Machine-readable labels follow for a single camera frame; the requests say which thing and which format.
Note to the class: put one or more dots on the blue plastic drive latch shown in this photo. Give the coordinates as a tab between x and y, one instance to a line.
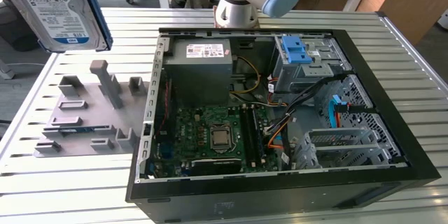
295	51

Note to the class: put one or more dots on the hard disk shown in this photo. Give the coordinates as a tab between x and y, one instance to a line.
56	11

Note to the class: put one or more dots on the black open PC case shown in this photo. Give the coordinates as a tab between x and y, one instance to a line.
244	195

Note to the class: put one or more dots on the blue RAM stick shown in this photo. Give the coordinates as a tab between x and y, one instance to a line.
75	130

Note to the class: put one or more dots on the grey metal foot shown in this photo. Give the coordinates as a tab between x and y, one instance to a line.
7	73

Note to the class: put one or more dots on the grey plastic parts rack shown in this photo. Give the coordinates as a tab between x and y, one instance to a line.
98	119

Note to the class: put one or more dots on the black RAM slot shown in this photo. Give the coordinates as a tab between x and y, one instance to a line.
256	136
251	136
247	136

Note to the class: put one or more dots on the black graphics card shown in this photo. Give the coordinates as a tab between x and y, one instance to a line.
216	167

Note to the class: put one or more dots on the grey power supply unit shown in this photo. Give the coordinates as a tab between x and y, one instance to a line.
196	82

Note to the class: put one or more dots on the black mesh waste bin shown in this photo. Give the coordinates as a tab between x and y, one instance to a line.
11	24

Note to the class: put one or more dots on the green motherboard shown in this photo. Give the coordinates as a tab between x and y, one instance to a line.
191	140

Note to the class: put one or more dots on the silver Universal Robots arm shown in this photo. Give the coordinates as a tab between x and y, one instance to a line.
238	11

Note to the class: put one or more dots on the silver CPU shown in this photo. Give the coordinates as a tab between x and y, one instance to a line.
220	138

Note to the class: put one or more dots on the white device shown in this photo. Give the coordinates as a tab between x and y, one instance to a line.
444	19

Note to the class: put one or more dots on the grey metal disk bay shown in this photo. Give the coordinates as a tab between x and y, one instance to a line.
350	148

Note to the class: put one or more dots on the black CPU socket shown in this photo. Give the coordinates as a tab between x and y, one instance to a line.
222	125

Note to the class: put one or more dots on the grey metal drive cage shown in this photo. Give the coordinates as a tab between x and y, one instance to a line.
315	73

